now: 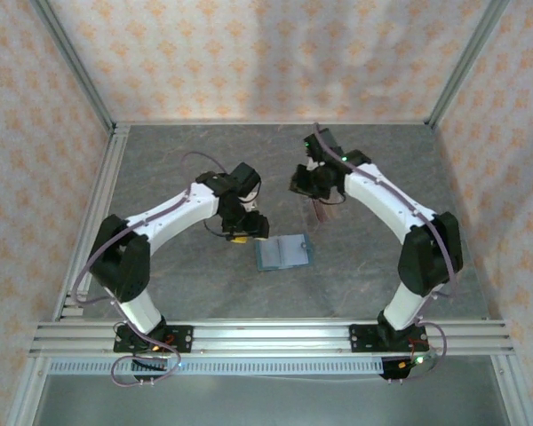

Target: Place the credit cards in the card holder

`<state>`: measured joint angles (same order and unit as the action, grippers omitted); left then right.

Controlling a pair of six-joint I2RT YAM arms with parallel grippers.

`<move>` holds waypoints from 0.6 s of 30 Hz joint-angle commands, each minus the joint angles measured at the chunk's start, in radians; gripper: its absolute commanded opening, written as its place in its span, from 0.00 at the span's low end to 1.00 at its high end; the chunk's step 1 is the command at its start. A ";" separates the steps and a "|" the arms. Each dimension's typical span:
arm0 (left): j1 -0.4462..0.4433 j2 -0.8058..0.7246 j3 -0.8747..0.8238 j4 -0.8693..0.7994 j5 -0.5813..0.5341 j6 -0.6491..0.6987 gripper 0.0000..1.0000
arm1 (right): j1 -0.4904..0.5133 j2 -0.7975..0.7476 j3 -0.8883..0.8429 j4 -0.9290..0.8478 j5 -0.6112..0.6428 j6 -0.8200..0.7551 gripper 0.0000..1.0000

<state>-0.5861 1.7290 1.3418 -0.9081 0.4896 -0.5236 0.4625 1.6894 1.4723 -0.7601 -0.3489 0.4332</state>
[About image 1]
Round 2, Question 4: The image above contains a thin black camera cable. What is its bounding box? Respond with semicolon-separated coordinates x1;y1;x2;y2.
309;190;346;207
203;217;232;241

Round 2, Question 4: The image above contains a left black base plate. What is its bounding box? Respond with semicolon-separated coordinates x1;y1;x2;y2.
113;325;195;355

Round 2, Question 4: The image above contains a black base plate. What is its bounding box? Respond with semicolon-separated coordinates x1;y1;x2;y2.
348;322;430;355
113;325;195;355

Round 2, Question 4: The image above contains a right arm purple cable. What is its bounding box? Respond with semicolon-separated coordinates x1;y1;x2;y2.
313;122;461;383

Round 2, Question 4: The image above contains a teal leather card holder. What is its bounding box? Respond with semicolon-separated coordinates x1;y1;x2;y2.
253;233;315;273

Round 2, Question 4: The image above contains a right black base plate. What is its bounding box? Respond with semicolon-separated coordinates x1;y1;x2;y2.
348;322;430;355

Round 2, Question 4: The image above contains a clear acrylic card stand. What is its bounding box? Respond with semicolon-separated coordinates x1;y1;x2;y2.
307;197;338;224

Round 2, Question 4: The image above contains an aluminium side rail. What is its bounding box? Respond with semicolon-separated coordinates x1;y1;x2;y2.
52;123;132;321

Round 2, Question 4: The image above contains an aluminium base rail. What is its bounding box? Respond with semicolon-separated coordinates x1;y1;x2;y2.
28;318;515;357

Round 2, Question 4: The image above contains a black controller module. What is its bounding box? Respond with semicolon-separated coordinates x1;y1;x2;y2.
379;352;434;383

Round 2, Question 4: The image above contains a left thin black camera cable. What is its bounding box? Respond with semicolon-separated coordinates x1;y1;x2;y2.
203;217;232;241

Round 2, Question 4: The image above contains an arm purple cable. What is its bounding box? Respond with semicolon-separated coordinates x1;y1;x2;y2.
313;122;461;383
68;152;228;388

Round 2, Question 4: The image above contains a slotted grey cable duct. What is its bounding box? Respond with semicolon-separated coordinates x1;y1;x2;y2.
47;358;386;377

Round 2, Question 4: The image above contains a right thin black camera cable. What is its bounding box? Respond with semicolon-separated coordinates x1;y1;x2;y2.
309;190;346;207

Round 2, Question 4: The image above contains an aluminium frame post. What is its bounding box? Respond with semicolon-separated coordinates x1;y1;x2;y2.
425;0;512;130
28;0;117;130

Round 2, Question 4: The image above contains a grey metal panel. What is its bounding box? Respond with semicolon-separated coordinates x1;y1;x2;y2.
35;375;514;426

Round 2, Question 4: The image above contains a short aluminium frame leg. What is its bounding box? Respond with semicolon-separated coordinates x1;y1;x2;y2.
490;353;533;426
8;354;50;426

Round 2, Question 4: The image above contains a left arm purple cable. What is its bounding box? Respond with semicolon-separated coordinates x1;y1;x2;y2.
68;152;228;388

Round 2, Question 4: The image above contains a thin aluminium table-edge rail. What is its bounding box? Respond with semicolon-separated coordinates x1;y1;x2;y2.
114;118;434;128

